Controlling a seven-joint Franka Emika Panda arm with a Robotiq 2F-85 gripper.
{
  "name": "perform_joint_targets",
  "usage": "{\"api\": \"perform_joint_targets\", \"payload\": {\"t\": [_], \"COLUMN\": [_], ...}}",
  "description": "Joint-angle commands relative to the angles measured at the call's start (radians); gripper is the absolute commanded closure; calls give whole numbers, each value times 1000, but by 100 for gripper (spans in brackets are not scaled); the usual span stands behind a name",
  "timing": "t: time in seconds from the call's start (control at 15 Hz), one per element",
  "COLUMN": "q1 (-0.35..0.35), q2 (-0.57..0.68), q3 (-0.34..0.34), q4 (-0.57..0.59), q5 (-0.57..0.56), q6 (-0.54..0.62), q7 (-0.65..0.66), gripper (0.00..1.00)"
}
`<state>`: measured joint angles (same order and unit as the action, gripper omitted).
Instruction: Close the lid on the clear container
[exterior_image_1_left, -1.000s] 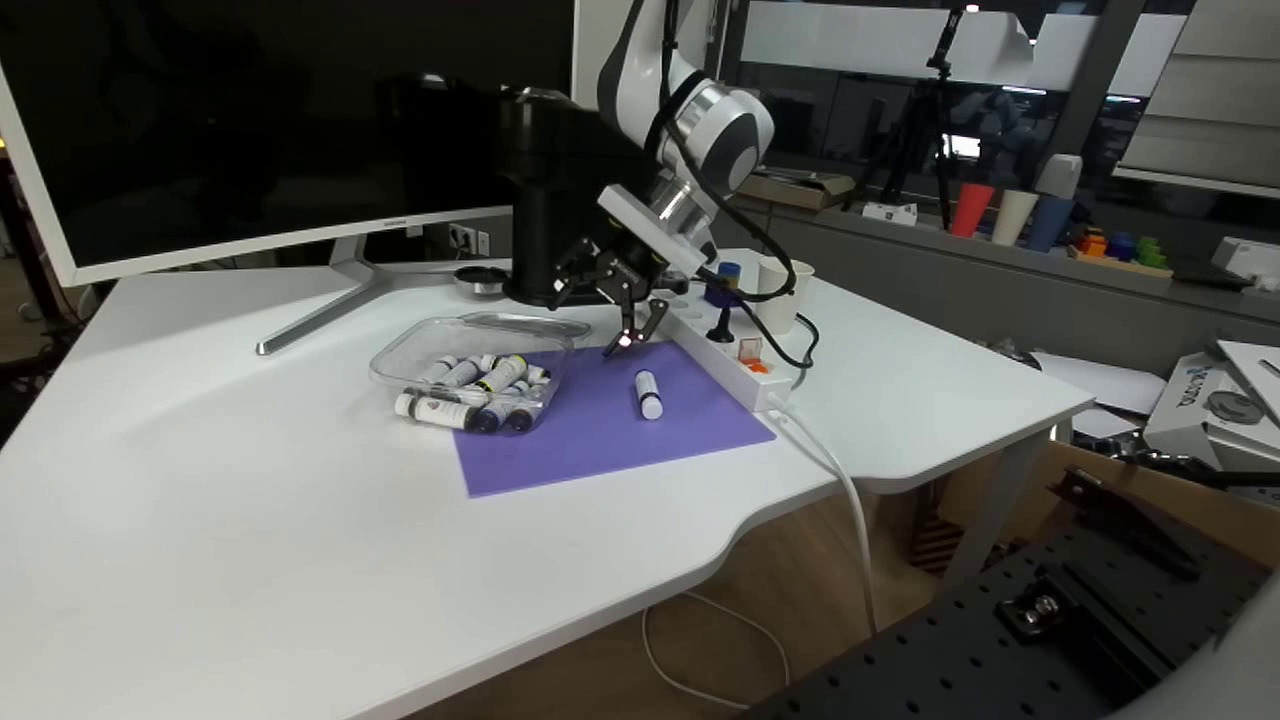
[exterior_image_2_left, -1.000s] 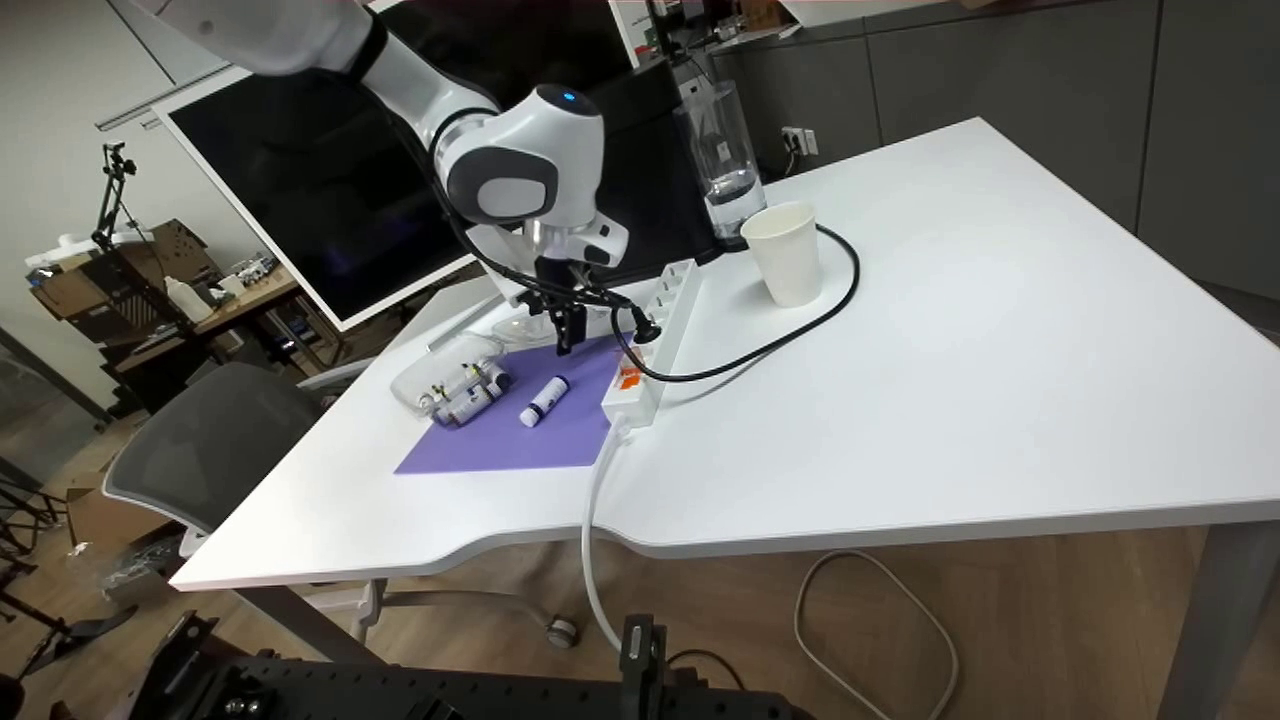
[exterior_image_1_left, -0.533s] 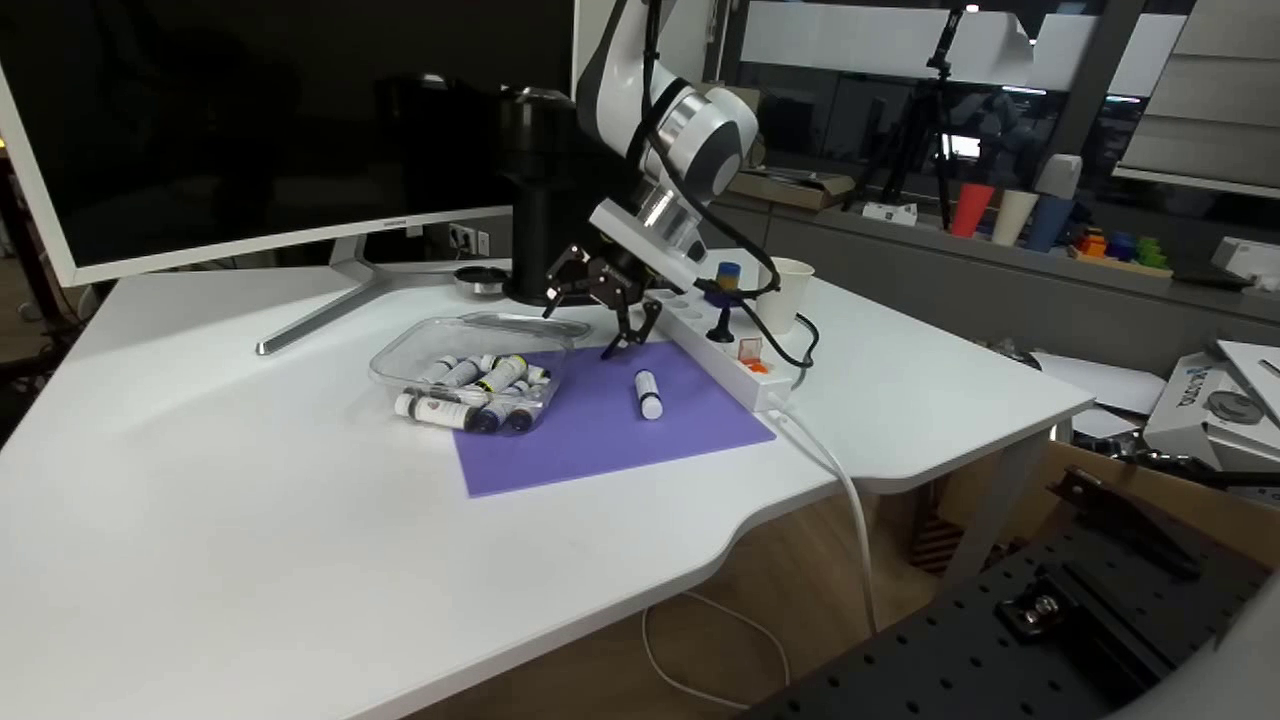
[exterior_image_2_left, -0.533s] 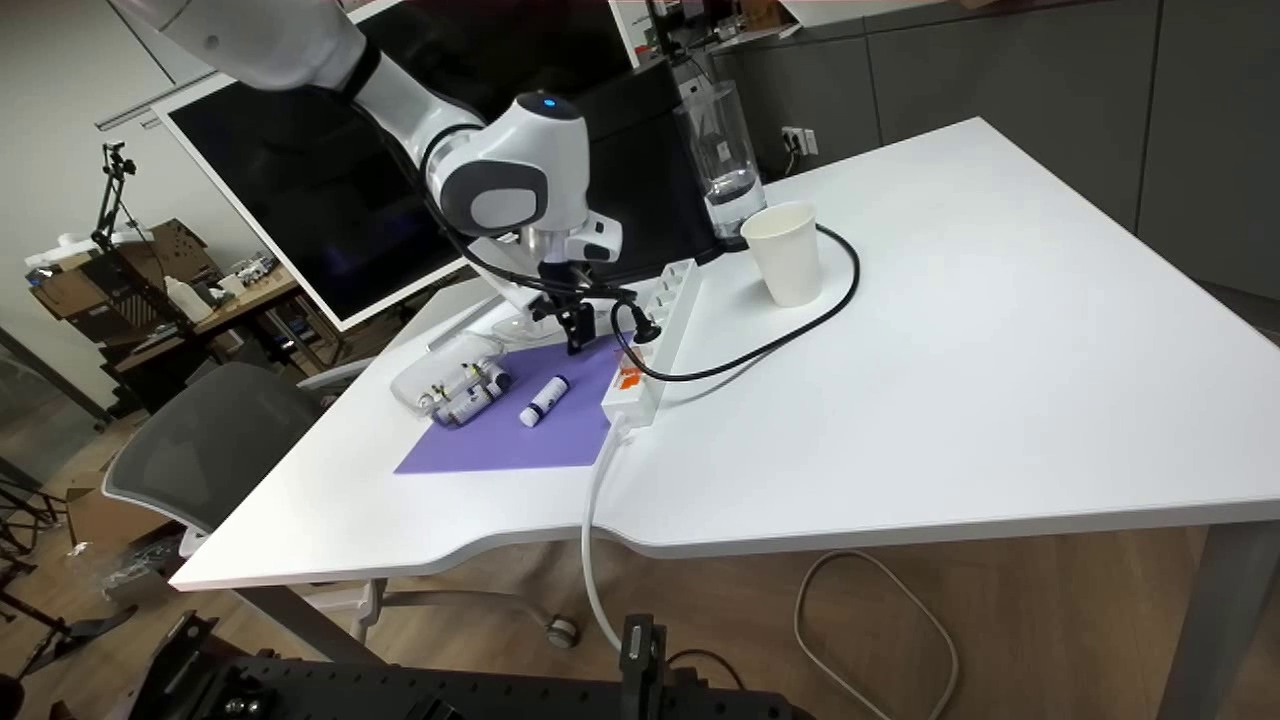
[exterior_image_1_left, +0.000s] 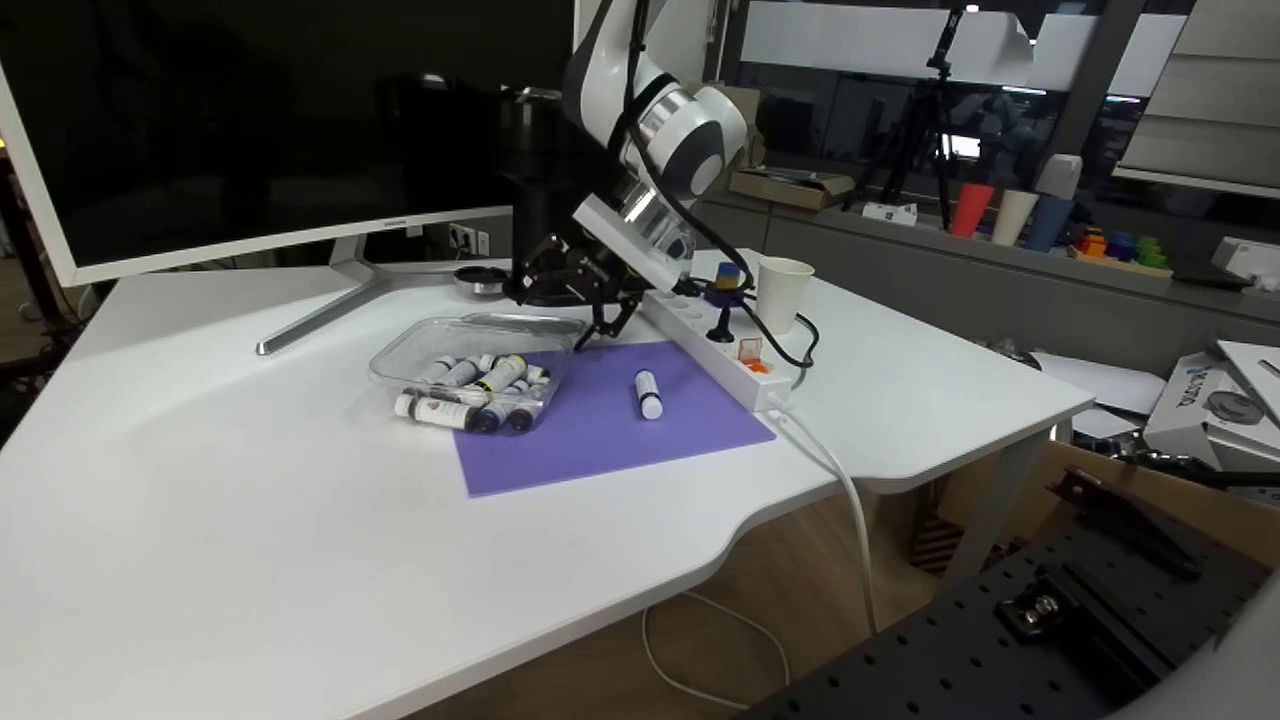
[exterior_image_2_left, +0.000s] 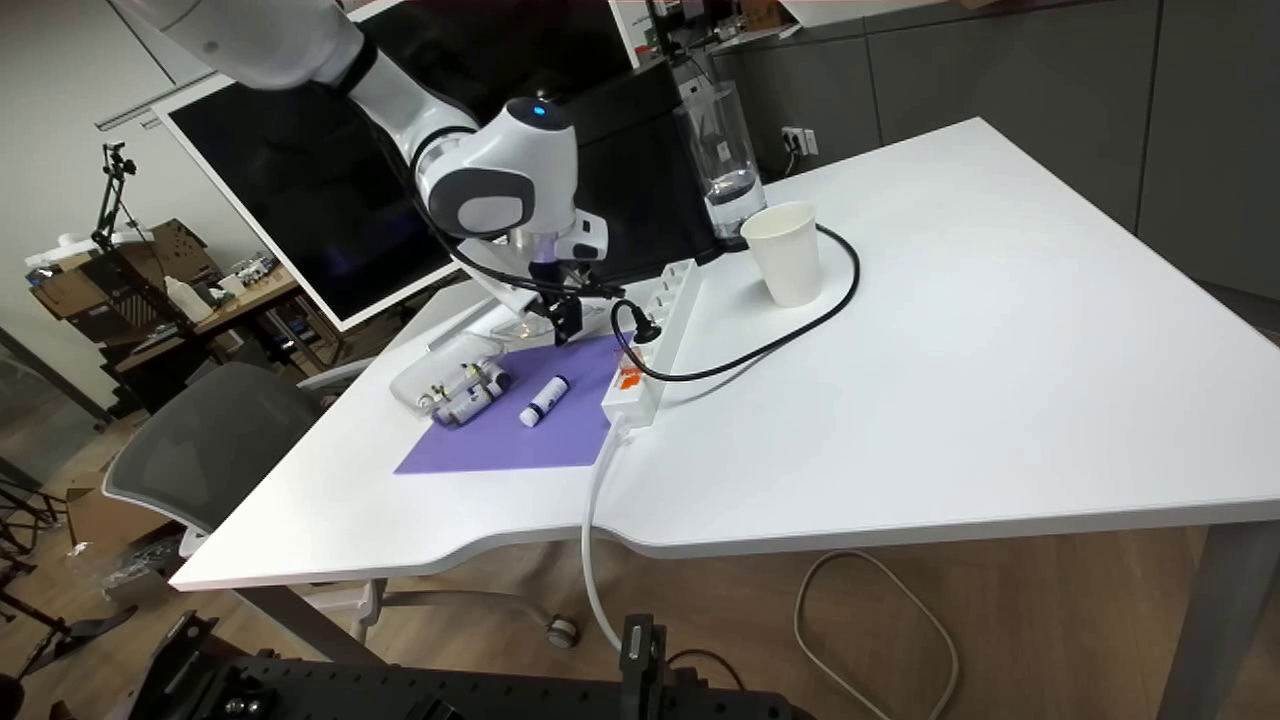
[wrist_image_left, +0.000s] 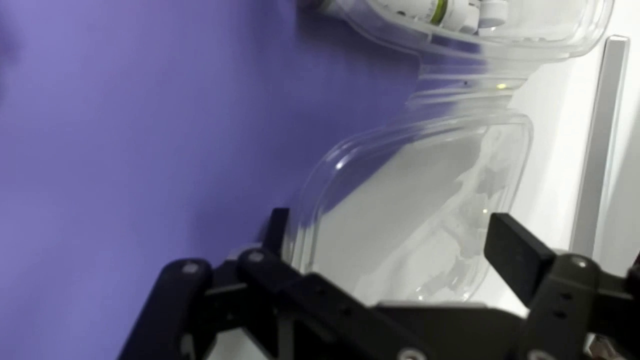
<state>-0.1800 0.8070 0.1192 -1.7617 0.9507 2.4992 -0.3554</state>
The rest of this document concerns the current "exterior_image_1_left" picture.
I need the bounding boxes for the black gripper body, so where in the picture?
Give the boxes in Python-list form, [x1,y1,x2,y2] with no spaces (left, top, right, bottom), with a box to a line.
[507,230,640,321]

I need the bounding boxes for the clear plastic container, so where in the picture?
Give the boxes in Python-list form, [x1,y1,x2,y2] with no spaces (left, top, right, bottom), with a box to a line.
[385,340,559,441]

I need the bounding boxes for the small round black dish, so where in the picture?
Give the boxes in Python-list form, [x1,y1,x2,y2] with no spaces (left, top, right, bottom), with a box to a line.
[450,261,516,300]

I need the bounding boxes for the purple mat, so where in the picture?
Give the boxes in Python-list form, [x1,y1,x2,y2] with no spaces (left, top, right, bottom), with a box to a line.
[450,336,782,504]

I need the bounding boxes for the black plug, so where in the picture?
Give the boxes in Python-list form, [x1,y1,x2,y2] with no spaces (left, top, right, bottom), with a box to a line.
[701,256,747,348]

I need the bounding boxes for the white power strip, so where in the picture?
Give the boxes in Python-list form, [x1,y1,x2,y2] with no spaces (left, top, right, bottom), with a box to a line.
[637,285,800,418]

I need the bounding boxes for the white paper cup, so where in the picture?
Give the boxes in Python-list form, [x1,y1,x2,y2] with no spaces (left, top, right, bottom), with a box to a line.
[753,254,819,340]

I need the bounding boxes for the red cup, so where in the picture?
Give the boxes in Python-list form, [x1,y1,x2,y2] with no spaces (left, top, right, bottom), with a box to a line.
[943,181,1001,245]

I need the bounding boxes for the white framed computer monitor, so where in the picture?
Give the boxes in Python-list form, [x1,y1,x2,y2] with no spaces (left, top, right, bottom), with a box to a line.
[0,0,582,361]

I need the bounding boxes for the grey table leg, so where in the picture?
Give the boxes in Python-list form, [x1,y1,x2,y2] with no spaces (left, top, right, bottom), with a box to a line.
[935,431,1054,599]

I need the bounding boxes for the blue cup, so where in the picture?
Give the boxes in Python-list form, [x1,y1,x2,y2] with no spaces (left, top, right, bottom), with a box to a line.
[1026,192,1081,256]

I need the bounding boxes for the green and orange toys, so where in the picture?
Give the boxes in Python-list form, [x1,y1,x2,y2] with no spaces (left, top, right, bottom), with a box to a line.
[1067,226,1177,272]

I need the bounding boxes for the black perforated breadboard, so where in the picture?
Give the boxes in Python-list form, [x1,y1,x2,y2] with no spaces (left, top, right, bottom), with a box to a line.
[739,527,1273,720]

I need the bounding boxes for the stack of papers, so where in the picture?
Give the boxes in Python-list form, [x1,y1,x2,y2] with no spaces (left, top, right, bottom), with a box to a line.
[1141,336,1280,472]

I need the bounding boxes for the black power cable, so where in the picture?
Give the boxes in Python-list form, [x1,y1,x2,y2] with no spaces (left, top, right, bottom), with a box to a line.
[701,294,825,376]

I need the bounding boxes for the white power strip cable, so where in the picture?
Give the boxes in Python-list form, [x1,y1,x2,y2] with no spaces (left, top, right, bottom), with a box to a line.
[763,405,887,639]

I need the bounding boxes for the white looped floor cable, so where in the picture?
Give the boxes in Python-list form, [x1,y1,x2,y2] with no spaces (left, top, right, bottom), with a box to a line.
[637,588,800,718]

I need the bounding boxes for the black camera tripod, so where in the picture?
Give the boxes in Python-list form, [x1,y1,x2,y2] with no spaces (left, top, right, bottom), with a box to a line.
[917,0,994,234]

